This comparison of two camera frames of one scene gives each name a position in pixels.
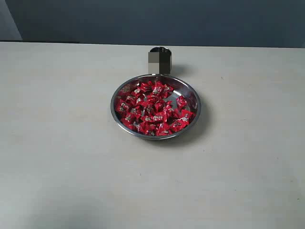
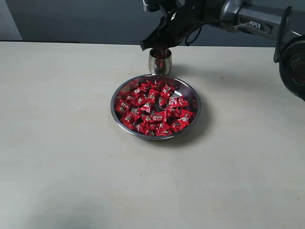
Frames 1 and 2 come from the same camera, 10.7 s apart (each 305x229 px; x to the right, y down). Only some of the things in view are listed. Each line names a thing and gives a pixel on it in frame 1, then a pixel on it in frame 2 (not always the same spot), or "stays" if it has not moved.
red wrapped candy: [163, 130] stays
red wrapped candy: [128, 118] stays
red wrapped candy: [122, 106] stays
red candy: [157, 88] → [167, 90]
